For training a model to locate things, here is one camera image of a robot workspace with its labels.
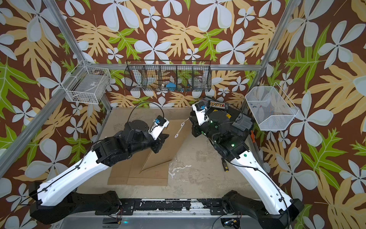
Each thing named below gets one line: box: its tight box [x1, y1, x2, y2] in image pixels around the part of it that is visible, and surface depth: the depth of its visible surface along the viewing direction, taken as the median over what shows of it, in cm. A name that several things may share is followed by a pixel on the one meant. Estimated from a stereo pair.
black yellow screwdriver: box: [221, 157, 230, 173], surface depth 89 cm
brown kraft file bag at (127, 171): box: [107, 151, 143, 186], surface depth 84 cm
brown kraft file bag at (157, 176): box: [127, 149, 170, 187], surface depth 84 cm
